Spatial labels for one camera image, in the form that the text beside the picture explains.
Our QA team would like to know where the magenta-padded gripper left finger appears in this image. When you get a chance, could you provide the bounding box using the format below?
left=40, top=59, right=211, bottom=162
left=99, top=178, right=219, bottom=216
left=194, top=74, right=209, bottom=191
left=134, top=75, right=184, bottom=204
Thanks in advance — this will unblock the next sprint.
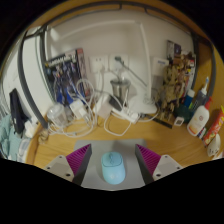
left=43, top=143, right=93, bottom=186

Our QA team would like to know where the blue spray bottle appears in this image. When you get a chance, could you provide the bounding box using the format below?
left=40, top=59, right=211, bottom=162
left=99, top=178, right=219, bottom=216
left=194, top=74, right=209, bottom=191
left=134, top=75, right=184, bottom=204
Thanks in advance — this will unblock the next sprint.
left=191, top=76, right=211, bottom=113

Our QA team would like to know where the metal cup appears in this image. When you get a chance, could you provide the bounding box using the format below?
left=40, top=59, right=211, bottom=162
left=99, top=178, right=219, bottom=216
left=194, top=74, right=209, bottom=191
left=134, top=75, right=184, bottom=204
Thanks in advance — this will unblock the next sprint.
left=109, top=77, right=132, bottom=101

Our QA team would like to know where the white lotion bottle red pump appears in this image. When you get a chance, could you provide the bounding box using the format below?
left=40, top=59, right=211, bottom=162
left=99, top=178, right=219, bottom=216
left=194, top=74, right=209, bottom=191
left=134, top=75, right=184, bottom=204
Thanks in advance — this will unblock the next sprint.
left=186, top=96, right=213, bottom=138

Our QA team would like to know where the blue model kit box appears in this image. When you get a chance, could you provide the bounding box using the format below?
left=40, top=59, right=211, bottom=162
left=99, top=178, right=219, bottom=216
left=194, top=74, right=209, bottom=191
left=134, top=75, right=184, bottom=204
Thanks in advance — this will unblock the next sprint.
left=42, top=48, right=88, bottom=104

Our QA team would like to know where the white power strip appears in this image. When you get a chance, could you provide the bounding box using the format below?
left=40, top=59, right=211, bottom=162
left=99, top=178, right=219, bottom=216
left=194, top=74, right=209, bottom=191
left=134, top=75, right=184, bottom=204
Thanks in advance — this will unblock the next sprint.
left=111, top=108, right=140, bottom=124

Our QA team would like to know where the white wall outlet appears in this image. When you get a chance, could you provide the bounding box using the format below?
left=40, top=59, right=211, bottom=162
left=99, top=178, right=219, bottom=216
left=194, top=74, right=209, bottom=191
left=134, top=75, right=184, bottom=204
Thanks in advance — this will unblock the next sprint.
left=109, top=53, right=129, bottom=73
left=89, top=54, right=109, bottom=74

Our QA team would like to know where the brown tree figurine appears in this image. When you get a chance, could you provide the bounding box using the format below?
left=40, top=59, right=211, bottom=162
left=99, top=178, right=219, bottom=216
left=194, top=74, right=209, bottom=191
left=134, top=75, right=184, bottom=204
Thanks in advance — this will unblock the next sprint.
left=156, top=68, right=183, bottom=123

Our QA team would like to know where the white desk lamp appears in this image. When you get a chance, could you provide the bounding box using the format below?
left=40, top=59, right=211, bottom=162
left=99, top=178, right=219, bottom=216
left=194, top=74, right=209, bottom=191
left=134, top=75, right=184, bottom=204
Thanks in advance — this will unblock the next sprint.
left=49, top=19, right=159, bottom=116

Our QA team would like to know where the white charger block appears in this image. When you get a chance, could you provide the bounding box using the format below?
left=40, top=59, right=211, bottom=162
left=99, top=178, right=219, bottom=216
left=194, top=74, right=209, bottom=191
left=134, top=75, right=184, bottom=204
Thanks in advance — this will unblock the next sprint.
left=69, top=99, right=88, bottom=120
left=94, top=96, right=113, bottom=118

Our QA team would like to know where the wall picture collage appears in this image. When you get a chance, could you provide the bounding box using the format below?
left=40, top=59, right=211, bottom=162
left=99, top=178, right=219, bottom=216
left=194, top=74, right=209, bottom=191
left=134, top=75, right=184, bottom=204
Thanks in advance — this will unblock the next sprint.
left=165, top=39, right=198, bottom=111

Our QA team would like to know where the white tangled cable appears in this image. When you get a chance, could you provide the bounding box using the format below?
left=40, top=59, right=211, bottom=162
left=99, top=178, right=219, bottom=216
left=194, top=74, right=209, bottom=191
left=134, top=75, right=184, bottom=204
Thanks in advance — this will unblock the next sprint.
left=48, top=78, right=134, bottom=138

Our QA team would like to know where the clear glass jar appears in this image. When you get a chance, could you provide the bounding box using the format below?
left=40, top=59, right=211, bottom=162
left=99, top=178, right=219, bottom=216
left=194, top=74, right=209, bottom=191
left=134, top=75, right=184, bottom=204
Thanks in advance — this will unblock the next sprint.
left=46, top=102, right=69, bottom=128

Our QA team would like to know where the white wall box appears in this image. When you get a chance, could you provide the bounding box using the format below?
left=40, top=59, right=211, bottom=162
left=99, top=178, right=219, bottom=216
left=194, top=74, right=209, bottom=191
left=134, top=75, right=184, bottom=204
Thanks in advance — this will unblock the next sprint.
left=151, top=56, right=169, bottom=73

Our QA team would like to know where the white printed mug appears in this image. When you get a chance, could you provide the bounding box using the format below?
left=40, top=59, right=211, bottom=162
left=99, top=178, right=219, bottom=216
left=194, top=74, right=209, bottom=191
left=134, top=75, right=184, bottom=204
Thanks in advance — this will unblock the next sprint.
left=206, top=133, right=222, bottom=158

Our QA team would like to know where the small blue box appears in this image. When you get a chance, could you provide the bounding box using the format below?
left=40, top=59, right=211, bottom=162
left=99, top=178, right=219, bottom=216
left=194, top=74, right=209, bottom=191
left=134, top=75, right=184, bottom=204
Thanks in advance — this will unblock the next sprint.
left=196, top=126, right=208, bottom=139

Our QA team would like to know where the teal bedding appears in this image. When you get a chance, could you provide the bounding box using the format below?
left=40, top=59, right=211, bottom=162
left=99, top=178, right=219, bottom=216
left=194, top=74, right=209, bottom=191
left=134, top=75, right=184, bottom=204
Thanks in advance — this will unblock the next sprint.
left=0, top=114, right=26, bottom=161

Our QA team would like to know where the light blue computer mouse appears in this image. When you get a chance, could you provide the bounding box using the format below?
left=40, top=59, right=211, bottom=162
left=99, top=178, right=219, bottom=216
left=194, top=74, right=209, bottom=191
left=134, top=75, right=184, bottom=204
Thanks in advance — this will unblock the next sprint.
left=100, top=150, right=127, bottom=185

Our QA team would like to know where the green round container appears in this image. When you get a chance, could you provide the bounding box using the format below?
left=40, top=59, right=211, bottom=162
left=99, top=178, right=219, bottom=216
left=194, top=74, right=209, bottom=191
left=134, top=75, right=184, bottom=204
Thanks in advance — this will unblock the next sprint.
left=176, top=104, right=194, bottom=123

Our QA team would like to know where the flat black strip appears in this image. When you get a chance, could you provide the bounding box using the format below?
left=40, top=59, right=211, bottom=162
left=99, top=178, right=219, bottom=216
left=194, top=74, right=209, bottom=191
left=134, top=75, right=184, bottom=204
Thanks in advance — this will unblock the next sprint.
left=151, top=117, right=174, bottom=129

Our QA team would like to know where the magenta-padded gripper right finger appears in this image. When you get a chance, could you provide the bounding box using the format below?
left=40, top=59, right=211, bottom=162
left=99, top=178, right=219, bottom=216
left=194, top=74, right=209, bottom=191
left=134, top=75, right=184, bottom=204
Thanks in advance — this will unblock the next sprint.
left=134, top=143, right=184, bottom=185

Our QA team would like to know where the black hanging bag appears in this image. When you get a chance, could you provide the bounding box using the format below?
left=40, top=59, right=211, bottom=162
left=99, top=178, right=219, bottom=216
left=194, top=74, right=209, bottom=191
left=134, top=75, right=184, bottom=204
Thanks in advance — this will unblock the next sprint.
left=8, top=88, right=29, bottom=139

